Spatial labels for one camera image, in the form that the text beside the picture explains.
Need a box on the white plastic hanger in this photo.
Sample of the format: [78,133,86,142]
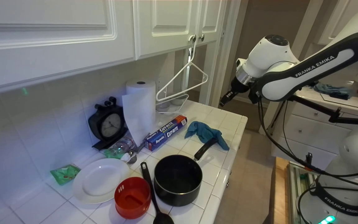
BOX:
[156,35,209,114]

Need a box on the blue towel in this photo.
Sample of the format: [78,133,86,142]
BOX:
[184,121,230,151]

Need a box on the white paper towel roll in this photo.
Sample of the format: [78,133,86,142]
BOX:
[122,79,157,147]

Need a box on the narrow white cabinet door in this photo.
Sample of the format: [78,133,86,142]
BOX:
[197,0,227,47]
[132,0,199,60]

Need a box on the blue wrap box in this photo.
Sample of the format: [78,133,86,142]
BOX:
[144,115,188,152]

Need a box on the white drawer cabinet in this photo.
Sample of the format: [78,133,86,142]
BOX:
[271,87,358,170]

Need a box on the blue cloth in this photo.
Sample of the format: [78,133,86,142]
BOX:
[314,82,354,100]

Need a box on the black pot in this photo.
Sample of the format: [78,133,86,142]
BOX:
[154,137,218,207]

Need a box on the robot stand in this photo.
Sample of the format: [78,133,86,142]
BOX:
[262,156,358,224]

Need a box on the white upper cabinet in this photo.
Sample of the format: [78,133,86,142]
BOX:
[317,0,358,46]

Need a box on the metal spoon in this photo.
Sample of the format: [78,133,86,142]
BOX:
[126,142,146,165]

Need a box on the clear plastic bottle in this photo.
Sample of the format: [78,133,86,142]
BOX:
[104,137,136,159]

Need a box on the black plastic ladle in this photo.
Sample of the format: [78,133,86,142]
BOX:
[140,161,175,224]

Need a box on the black table clock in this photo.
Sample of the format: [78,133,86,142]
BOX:
[88,96,129,151]

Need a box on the red plastic container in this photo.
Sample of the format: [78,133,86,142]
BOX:
[114,176,152,220]

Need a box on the white plate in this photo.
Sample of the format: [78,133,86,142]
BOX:
[72,158,131,205]

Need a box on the green packet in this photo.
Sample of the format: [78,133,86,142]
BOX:
[50,164,81,186]

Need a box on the wide white cabinet door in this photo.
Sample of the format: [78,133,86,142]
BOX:
[0,0,135,97]

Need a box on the white wall cabinet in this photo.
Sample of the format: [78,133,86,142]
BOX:
[0,0,229,97]

